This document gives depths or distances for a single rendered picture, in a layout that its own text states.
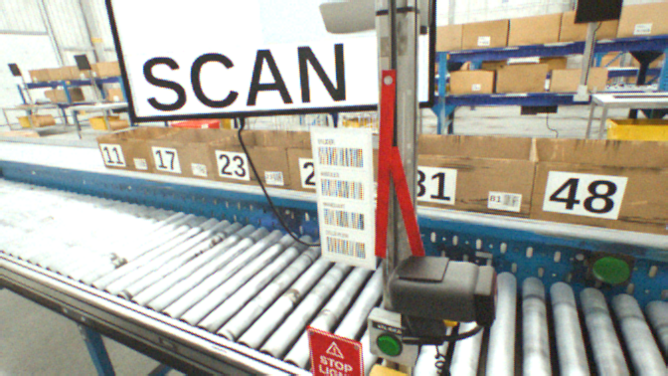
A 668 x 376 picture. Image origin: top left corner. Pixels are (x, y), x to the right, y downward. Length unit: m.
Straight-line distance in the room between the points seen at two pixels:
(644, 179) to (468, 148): 0.51
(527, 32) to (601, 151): 4.28
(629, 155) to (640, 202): 0.29
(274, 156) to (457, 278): 0.98
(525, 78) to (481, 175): 4.27
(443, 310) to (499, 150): 0.95
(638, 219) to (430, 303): 0.76
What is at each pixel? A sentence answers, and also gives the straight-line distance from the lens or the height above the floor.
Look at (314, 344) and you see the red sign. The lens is 0.63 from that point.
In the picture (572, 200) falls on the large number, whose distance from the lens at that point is 1.06.
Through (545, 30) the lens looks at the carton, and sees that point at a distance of 5.52.
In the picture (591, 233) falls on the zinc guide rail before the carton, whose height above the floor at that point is 0.89.
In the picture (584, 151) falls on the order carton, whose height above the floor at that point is 1.01.
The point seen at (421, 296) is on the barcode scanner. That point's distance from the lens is 0.41.
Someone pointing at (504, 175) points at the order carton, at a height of 1.01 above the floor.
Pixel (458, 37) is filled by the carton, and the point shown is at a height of 1.55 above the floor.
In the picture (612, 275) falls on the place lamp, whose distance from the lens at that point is 1.07.
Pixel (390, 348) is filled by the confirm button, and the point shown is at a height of 0.95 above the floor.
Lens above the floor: 1.32
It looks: 20 degrees down
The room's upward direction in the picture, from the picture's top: 4 degrees counter-clockwise
